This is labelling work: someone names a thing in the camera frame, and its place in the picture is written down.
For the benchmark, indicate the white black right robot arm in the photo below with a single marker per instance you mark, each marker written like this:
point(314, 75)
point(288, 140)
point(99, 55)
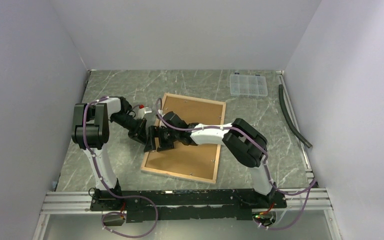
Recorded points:
point(246, 144)

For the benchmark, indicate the clear plastic compartment box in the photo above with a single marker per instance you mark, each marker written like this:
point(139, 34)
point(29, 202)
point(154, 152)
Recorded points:
point(254, 86)

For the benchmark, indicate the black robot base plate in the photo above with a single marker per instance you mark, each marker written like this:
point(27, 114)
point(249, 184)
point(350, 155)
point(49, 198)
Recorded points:
point(148, 205)

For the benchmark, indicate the aluminium extrusion rail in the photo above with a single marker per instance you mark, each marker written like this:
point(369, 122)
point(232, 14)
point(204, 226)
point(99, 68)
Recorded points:
point(79, 202)

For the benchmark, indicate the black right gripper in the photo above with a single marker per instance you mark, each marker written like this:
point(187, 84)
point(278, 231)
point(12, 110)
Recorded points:
point(156, 132)

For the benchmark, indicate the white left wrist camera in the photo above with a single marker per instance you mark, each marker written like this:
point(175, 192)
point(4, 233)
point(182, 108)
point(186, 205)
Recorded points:
point(142, 111)

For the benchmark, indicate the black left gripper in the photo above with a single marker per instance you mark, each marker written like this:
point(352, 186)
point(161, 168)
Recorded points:
point(139, 133)

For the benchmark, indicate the white wooden picture frame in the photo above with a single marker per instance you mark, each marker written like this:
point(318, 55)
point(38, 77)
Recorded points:
point(178, 175)

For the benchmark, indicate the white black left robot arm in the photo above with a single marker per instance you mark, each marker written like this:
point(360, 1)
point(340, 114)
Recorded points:
point(91, 132)

